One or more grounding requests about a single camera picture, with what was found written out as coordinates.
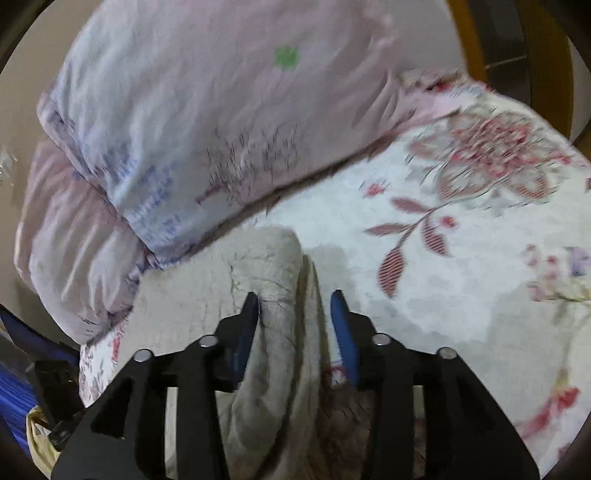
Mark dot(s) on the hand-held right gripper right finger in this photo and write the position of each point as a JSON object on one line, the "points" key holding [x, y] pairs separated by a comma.
{"points": [[344, 332]]}

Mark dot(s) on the pink floral pillow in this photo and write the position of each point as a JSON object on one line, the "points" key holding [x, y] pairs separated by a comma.
{"points": [[184, 115]]}

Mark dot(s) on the black object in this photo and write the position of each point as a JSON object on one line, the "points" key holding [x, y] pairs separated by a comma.
{"points": [[55, 383]]}

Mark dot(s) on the blue bag beside bed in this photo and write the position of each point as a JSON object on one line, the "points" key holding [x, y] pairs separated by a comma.
{"points": [[11, 397]]}

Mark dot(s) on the white floral bed sheet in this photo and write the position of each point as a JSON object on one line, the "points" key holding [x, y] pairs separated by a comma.
{"points": [[438, 314]]}

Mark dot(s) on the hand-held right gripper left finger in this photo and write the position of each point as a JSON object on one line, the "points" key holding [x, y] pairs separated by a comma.
{"points": [[242, 341]]}

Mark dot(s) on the yellow cloth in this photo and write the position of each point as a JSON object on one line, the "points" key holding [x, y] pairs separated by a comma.
{"points": [[39, 436]]}

